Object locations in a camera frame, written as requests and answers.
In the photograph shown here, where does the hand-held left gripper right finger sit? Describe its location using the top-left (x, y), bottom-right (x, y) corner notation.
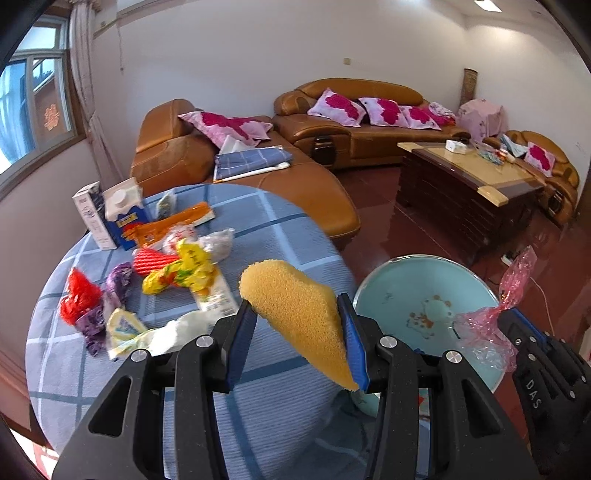
top-left (336, 293), bottom-right (539, 480)

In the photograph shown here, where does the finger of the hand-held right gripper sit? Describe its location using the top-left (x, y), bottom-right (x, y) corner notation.
top-left (542, 335), bottom-right (579, 366)
top-left (499, 308), bottom-right (546, 360)

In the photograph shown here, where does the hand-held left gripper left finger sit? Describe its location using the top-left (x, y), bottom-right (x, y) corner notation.
top-left (52, 300), bottom-right (258, 480)

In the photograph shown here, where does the pink plastic wrapper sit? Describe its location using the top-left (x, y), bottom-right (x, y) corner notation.
top-left (452, 246), bottom-right (539, 374)

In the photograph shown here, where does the white plastic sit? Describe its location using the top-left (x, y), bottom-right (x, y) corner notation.
top-left (134, 310), bottom-right (241, 358)

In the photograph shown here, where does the yellow sponge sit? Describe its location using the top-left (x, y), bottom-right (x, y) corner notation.
top-left (239, 261), bottom-right (360, 392)

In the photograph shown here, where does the light blue basin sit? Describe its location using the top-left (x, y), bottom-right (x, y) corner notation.
top-left (352, 255), bottom-right (506, 416)

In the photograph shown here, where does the yellow snack wrapper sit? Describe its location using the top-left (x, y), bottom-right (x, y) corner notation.
top-left (142, 237), bottom-right (218, 296)

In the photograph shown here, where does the yellow white wrapper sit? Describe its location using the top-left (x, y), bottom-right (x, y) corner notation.
top-left (105, 307), bottom-right (148, 361)

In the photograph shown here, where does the red foam net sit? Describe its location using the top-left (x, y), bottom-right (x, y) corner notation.
top-left (133, 247), bottom-right (178, 279)

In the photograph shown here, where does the purple wrapper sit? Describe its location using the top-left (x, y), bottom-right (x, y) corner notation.
top-left (105, 262), bottom-right (136, 305)
top-left (75, 305), bottom-right (109, 357)

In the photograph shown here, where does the red plastic mesh bag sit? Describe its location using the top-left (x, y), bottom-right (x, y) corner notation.
top-left (60, 268), bottom-right (103, 326)

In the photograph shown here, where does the white labelled packet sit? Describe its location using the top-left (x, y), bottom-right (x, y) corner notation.
top-left (191, 272), bottom-right (241, 319)

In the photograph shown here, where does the clear crumpled plastic bag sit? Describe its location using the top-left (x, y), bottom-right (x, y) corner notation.
top-left (196, 228), bottom-right (235, 265)

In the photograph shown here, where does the blue plaid tablecloth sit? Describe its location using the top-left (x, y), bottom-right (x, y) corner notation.
top-left (25, 185), bottom-right (358, 480)

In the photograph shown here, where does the white red printed wrapper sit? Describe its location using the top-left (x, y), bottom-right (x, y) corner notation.
top-left (161, 224), bottom-right (199, 254)

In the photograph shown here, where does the orange wrapper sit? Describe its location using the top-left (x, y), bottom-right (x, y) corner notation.
top-left (122, 202), bottom-right (216, 250)

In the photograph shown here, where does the dark wooden coffee table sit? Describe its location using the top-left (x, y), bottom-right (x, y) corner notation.
top-left (396, 141), bottom-right (548, 266)

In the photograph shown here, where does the brown leather armchair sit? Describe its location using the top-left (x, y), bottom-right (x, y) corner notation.
top-left (482, 130), bottom-right (580, 227)

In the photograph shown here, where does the dark snack wrapper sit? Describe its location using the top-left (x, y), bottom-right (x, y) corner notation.
top-left (154, 191), bottom-right (178, 221)

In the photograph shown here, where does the brown leather chaise sofa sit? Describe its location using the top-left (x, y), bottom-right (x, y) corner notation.
top-left (130, 98), bottom-right (362, 252)

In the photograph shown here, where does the small pink floral pillow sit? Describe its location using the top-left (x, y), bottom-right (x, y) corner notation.
top-left (523, 141), bottom-right (557, 177)

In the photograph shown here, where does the blue milk carton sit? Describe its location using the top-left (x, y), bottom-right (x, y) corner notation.
top-left (102, 178), bottom-right (151, 250)

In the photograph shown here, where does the folded blue plaid cloth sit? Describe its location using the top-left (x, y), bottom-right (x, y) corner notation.
top-left (212, 144), bottom-right (294, 182)

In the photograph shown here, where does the teal cloth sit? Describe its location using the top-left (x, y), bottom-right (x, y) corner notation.
top-left (501, 136), bottom-right (529, 158)

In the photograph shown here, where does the white cloth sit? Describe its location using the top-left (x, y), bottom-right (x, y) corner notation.
top-left (218, 135), bottom-right (252, 155)

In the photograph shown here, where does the white carton box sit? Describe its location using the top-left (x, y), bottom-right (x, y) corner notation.
top-left (72, 181), bottom-right (118, 251)

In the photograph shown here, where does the pink cloth cover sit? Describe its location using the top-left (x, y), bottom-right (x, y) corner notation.
top-left (457, 98), bottom-right (505, 144)

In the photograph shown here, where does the long pink floral pillow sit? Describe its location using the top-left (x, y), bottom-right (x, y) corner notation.
top-left (178, 111), bottom-right (274, 149)

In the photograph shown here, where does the pale floral pillow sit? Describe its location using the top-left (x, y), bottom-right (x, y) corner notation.
top-left (427, 102), bottom-right (458, 126)

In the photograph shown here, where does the rolled mat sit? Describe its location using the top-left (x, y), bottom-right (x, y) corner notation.
top-left (462, 68), bottom-right (478, 112)

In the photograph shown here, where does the pink curtain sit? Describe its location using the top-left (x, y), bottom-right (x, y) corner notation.
top-left (69, 0), bottom-right (122, 185)

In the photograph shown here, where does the red paper window decoration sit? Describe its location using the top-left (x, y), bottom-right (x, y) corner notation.
top-left (44, 104), bottom-right (63, 134)

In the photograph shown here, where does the window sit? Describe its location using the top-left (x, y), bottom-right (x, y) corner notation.
top-left (0, 18), bottom-right (88, 185)

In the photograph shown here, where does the white cable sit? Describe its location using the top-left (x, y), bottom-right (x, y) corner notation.
top-left (529, 274), bottom-right (557, 333)

